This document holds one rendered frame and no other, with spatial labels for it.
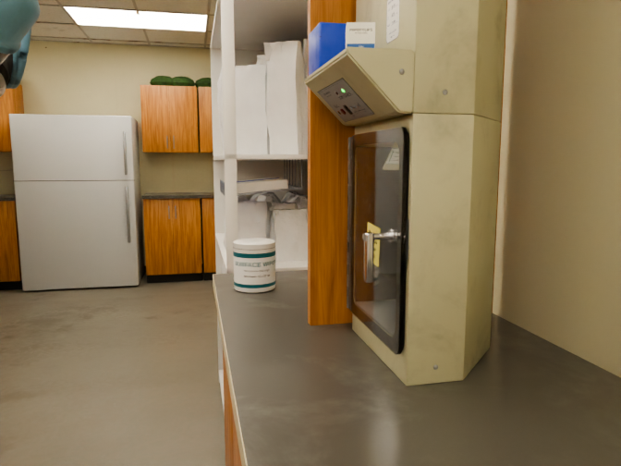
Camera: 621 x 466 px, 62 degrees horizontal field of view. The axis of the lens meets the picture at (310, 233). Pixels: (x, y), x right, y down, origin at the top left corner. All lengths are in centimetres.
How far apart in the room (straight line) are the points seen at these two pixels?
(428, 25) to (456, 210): 31
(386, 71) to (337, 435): 56
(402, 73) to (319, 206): 45
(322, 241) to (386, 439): 57
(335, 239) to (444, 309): 39
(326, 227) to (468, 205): 41
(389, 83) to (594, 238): 55
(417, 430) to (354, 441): 10
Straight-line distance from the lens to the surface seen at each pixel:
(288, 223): 214
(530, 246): 135
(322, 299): 126
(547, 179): 130
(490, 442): 83
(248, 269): 156
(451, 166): 91
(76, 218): 584
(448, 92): 91
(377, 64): 87
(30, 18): 36
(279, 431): 81
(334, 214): 123
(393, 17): 100
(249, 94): 223
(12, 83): 83
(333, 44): 108
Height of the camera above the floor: 133
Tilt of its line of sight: 8 degrees down
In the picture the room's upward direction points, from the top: straight up
